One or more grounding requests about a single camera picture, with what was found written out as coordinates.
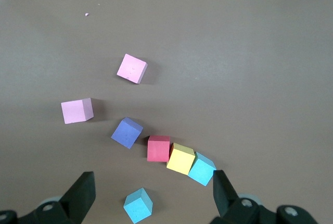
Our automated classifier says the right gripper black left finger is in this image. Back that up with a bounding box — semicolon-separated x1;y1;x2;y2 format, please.
0;171;96;224

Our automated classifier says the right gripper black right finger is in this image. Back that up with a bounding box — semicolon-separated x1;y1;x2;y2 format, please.
210;169;317;224

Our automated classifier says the pink foam cube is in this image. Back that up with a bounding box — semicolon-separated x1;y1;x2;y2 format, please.
60;97;94;125
116;53;148;85

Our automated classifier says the light blue foam cube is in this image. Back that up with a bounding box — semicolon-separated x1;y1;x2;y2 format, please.
187;151;217;187
122;187;154;224

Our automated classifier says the yellow foam cube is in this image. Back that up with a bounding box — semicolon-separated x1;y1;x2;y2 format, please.
166;142;196;176

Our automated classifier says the purple foam cube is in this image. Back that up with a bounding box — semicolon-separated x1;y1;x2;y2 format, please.
110;116;144;150

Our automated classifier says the red foam cube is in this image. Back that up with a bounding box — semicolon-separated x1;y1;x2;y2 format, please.
147;135;171;163

